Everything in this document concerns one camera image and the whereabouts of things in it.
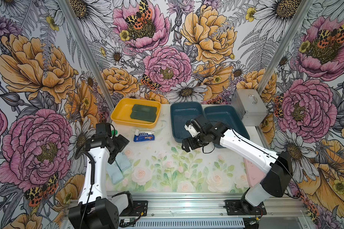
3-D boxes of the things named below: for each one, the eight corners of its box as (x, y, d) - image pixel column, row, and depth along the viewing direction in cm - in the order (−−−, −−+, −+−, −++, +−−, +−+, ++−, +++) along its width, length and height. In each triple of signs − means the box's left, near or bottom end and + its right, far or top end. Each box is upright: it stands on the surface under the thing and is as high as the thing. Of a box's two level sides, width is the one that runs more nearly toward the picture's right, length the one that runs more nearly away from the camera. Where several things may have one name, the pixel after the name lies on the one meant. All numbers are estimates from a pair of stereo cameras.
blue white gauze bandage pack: (134, 141, 101) (133, 139, 99) (136, 131, 107) (135, 129, 105) (154, 141, 101) (154, 139, 99) (155, 131, 107) (155, 129, 105)
